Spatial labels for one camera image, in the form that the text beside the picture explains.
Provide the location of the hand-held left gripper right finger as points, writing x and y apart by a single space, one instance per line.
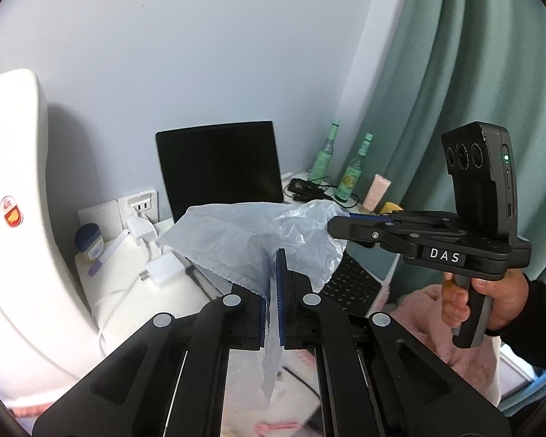
282 300

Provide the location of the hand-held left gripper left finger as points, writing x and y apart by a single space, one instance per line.
265 309

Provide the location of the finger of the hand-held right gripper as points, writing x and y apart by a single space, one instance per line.
418 217
357 228

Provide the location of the clear plastic bag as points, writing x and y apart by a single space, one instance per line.
236 236

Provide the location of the person's right forearm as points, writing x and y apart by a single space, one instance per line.
539 327

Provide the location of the person's right hand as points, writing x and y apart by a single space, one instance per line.
505 300

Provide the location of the yellow object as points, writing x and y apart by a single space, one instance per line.
391 207

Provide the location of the pink tube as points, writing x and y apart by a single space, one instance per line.
376 191

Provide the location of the green glass bottle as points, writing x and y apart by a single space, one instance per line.
324 157
351 177

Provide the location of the black keyboard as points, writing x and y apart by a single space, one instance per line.
352 284

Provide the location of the black power adapter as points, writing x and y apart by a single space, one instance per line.
300 185

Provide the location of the pink fluffy cloth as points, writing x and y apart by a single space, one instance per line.
427 323

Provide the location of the white power adapter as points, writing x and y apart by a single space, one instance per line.
164 271

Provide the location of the black screen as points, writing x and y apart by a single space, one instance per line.
218 168

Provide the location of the white charger plug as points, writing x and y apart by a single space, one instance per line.
140 230

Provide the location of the green curtain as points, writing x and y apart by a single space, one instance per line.
459 45

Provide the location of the white and purple stick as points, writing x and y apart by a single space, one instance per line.
109 252

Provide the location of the blue lid jar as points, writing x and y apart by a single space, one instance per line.
88 239

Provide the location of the white rounded appliance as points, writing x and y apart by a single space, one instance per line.
9 154

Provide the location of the white wall socket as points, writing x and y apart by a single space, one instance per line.
139 202

